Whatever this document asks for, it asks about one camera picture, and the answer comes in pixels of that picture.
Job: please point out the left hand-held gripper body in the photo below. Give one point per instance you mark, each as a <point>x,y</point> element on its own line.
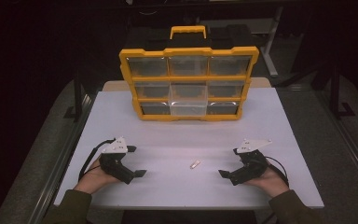
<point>117,163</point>

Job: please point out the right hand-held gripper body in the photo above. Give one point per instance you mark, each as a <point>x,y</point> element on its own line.
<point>251,166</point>

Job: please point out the small pale clip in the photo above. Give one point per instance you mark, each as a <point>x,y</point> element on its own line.
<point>195,164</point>

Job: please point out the clear plastic drawer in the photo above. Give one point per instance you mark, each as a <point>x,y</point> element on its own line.
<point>188,105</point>

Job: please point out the person's right hand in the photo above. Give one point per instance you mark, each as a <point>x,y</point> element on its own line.
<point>270,182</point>

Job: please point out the person's left hand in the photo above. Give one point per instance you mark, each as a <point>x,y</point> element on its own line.
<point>94,179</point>

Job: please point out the black metal stand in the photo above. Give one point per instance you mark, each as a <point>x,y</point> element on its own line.
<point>337,93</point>
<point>76,96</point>

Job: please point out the yellow black drawer organizer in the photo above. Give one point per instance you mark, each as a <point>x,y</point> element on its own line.
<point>127,65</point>

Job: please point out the grey metal stand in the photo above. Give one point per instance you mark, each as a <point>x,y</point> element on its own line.
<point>272,46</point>

